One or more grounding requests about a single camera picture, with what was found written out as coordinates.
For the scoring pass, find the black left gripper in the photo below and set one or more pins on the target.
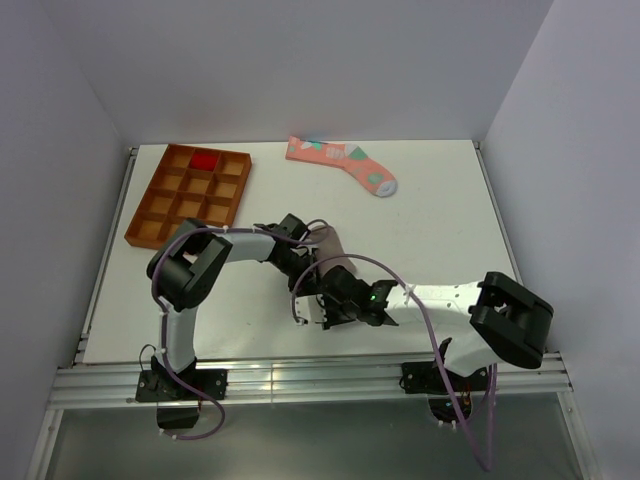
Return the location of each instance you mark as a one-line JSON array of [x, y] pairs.
[[308, 283]]

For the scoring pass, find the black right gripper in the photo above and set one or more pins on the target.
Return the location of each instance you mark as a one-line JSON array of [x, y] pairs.
[[331, 319]]

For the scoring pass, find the beige sock orange stripes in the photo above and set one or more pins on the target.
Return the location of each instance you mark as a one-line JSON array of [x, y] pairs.
[[329, 250]]

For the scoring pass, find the red sock with bear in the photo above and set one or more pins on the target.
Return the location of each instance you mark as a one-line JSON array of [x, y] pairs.
[[204, 161]]

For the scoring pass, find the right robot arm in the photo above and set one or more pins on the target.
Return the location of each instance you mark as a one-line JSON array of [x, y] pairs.
[[475, 324]]

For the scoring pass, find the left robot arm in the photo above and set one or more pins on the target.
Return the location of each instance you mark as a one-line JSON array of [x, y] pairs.
[[184, 271]]

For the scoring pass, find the orange wooden compartment tray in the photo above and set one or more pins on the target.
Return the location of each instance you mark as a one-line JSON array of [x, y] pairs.
[[177, 192]]

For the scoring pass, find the pink patterned sock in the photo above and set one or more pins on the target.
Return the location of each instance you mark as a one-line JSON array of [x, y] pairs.
[[347, 157]]

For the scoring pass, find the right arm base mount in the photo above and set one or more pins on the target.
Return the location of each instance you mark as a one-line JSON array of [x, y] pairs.
[[424, 378]]

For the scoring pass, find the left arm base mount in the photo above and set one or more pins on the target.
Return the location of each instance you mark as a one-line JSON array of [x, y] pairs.
[[178, 408]]

